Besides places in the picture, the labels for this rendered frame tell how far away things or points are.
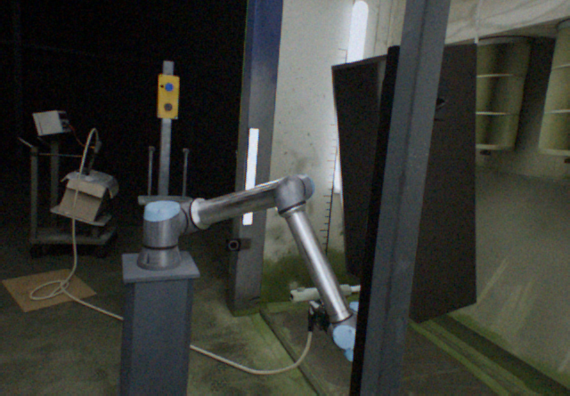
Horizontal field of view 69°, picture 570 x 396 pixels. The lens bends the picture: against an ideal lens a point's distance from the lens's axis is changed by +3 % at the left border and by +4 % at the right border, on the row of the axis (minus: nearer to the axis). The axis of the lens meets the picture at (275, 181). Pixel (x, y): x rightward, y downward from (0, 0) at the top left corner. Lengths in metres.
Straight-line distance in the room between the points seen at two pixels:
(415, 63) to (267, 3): 2.07
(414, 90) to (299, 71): 2.07
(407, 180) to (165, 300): 1.36
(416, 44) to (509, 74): 2.44
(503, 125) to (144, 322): 2.47
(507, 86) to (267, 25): 1.60
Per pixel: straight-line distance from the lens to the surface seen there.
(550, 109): 2.80
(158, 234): 1.80
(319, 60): 2.78
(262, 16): 2.67
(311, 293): 1.92
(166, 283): 1.81
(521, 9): 2.99
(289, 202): 1.49
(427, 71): 0.69
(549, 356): 2.69
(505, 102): 3.11
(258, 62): 2.61
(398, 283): 0.72
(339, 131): 2.25
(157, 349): 1.93
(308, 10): 2.80
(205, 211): 1.86
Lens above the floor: 1.29
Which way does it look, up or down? 8 degrees down
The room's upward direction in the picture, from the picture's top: 5 degrees clockwise
